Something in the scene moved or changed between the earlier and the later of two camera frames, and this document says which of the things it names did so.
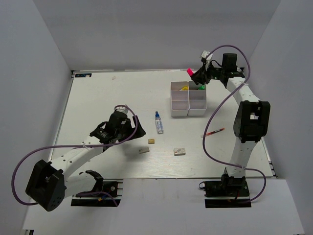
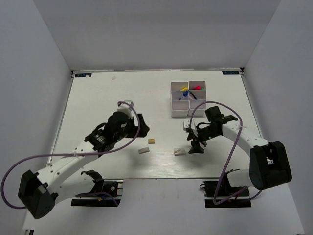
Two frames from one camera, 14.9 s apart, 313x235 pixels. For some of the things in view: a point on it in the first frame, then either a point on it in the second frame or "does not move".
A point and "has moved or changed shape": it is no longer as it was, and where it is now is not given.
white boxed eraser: x=179 y=151 does not move
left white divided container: x=179 y=99 does not move
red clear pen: x=219 y=130 has moved or changed shape
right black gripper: x=202 y=75 → x=195 y=148
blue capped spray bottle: x=159 y=123 → x=186 y=93
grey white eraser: x=144 y=150 does not move
